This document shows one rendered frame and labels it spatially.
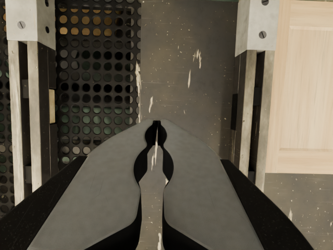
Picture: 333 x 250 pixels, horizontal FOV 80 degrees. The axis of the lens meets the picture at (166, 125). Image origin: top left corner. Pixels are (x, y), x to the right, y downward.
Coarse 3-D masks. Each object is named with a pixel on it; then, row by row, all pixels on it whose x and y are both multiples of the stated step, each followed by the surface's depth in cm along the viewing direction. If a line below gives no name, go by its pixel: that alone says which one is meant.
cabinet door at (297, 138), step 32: (288, 0) 46; (288, 32) 47; (320, 32) 47; (288, 64) 48; (320, 64) 48; (288, 96) 48; (320, 96) 48; (288, 128) 49; (320, 128) 49; (288, 160) 50; (320, 160) 50
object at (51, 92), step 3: (51, 90) 46; (54, 90) 48; (51, 93) 46; (54, 93) 48; (51, 96) 47; (54, 96) 48; (51, 99) 47; (54, 99) 48; (51, 102) 47; (54, 102) 48; (51, 105) 47; (54, 105) 48; (51, 108) 47; (54, 108) 48; (51, 111) 47; (54, 111) 48; (51, 114) 47; (54, 114) 48; (51, 117) 47; (54, 117) 48; (51, 120) 47; (54, 120) 48; (51, 123) 47
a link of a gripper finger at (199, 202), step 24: (168, 144) 9; (192, 144) 9; (168, 168) 9; (192, 168) 8; (216, 168) 8; (168, 192) 7; (192, 192) 7; (216, 192) 7; (168, 216) 6; (192, 216) 6; (216, 216) 6; (240, 216) 6; (168, 240) 6; (192, 240) 6; (216, 240) 6; (240, 240) 6
